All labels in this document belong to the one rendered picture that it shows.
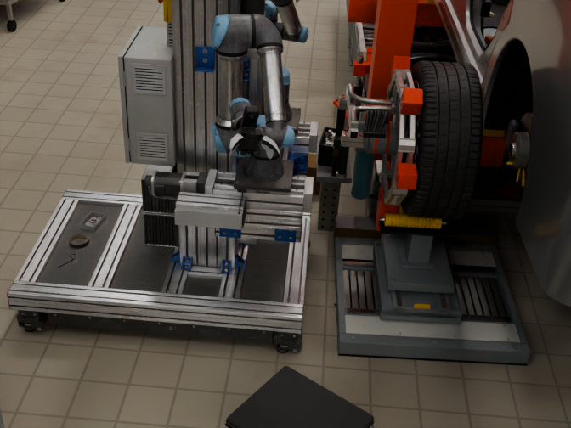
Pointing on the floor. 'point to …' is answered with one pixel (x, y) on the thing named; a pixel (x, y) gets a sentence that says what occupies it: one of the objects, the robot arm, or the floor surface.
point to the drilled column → (328, 205)
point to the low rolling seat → (296, 406)
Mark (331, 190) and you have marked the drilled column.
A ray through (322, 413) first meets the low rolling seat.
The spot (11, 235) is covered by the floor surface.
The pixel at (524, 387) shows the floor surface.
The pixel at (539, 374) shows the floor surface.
